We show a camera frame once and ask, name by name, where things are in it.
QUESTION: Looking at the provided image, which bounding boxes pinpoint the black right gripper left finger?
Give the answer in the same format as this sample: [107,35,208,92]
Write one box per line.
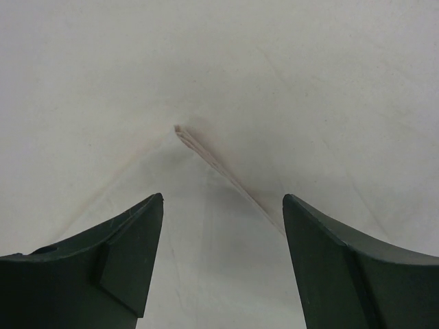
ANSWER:
[1,193,163,328]

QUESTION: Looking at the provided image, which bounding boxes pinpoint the beige cloth drape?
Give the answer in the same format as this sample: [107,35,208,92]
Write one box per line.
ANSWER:
[1,1,438,328]

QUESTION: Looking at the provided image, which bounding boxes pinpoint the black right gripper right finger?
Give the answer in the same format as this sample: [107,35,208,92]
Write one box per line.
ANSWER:
[283,194,438,328]

